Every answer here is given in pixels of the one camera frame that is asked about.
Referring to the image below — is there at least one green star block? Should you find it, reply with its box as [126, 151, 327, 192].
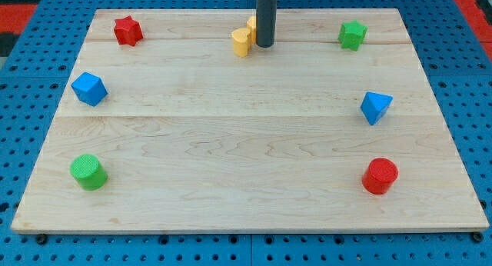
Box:
[338, 20, 368, 51]

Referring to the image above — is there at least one red star block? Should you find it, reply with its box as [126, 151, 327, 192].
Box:
[114, 15, 144, 46]

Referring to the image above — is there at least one light wooden board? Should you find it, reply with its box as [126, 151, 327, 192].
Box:
[12, 8, 489, 234]

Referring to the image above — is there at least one yellow heart block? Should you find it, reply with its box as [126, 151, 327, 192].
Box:
[231, 28, 251, 57]

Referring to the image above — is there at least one yellow block behind rod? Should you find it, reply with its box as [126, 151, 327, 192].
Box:
[246, 15, 257, 45]

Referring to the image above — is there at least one blue triangular prism block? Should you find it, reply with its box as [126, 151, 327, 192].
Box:
[360, 91, 393, 125]

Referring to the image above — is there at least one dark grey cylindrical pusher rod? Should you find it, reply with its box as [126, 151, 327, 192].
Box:
[256, 0, 277, 48]

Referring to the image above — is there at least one red cylinder block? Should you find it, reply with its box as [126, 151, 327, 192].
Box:
[361, 158, 399, 195]

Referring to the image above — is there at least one blue cube block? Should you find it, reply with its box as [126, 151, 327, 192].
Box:
[71, 72, 108, 107]

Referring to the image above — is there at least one green cylinder block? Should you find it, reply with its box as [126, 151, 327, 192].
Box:
[69, 154, 108, 191]

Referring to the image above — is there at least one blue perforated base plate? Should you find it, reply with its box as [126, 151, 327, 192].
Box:
[1, 0, 491, 265]

